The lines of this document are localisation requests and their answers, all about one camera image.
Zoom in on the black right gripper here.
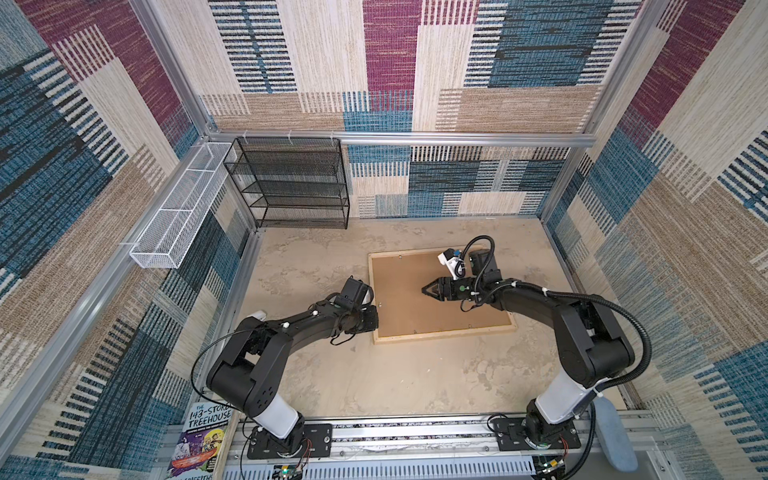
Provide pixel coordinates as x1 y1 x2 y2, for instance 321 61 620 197
421 276 482 302

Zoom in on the light wooden picture frame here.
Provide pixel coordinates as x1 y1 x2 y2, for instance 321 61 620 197
367 247 518 345

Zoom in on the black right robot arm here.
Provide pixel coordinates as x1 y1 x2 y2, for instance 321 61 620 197
422 249 652 449

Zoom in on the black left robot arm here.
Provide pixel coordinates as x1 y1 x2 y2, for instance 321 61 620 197
205 277 378 454

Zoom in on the colourful treehouse book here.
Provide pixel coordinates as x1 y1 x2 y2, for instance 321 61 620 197
165 401 233 479

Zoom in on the grey blue padded object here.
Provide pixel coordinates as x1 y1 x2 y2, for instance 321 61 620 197
593 397 639 473

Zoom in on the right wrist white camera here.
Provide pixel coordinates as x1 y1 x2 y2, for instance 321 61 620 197
438 248 466 280

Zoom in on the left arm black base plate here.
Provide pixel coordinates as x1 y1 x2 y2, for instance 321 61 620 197
245 423 333 460

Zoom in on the black wire mesh shelf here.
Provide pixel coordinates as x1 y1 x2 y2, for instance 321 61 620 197
223 137 351 229

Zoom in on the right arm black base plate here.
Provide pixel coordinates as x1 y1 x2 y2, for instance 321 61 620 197
487 416 582 451

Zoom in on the aluminium front rail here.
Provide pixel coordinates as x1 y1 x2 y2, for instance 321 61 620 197
215 410 661 480

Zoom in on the black corrugated cable hose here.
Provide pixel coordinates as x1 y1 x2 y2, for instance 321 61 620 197
458 233 653 480

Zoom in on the white wire mesh basket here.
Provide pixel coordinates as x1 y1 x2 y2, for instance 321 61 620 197
130 142 231 269

